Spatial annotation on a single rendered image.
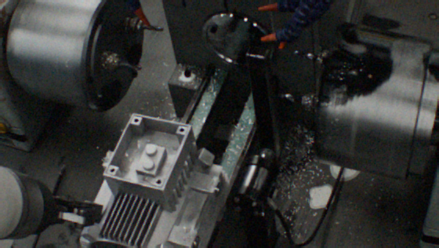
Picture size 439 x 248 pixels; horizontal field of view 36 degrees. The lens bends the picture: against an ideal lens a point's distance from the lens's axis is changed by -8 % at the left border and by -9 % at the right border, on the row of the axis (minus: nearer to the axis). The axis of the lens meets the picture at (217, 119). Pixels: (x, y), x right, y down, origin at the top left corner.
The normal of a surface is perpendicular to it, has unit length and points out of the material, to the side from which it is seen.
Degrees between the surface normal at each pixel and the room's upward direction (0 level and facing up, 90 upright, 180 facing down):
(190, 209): 0
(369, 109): 47
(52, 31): 32
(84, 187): 0
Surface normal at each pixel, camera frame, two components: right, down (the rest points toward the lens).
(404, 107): -0.32, 0.01
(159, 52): -0.12, -0.61
